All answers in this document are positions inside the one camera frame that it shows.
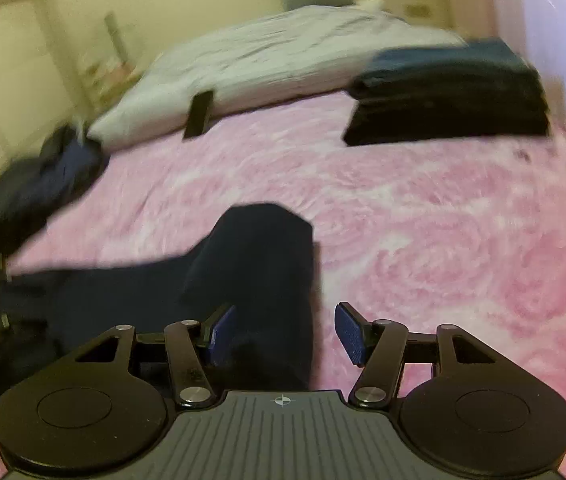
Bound dark navy trousers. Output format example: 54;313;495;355
0;204;315;394

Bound pile of dark clothes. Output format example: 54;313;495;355
0;122;110;258

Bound stack of folded clothes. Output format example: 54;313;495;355
343;38;548;146

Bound pink rose blanket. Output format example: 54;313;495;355
11;93;566;474

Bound white dressing table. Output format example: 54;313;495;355
77;11;144;114

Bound grey striped duvet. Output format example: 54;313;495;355
89;6;464;151

